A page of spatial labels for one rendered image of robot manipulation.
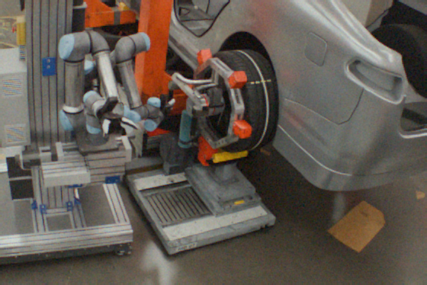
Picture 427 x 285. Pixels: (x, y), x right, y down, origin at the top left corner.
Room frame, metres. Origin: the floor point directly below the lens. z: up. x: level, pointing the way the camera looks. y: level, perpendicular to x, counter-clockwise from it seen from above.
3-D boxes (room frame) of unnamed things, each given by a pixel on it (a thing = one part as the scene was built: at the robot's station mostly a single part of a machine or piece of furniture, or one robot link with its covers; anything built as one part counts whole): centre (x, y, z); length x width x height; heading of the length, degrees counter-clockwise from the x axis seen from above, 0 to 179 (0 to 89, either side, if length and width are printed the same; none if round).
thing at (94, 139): (2.19, 0.65, 0.87); 0.15 x 0.15 x 0.10
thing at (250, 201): (2.84, -0.11, 0.13); 0.50 x 0.36 x 0.10; 34
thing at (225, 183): (2.84, -0.12, 0.32); 0.40 x 0.30 x 0.28; 34
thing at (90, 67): (2.64, 0.86, 0.98); 0.13 x 0.12 x 0.14; 147
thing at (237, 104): (2.75, 0.03, 0.85); 0.54 x 0.07 x 0.54; 34
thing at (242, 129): (2.49, -0.15, 0.85); 0.09 x 0.08 x 0.07; 34
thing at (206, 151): (2.77, -0.01, 0.48); 0.16 x 0.12 x 0.17; 124
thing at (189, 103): (2.71, 0.09, 0.85); 0.21 x 0.14 x 0.14; 124
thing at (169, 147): (3.03, 0.17, 0.26); 0.42 x 0.18 x 0.35; 124
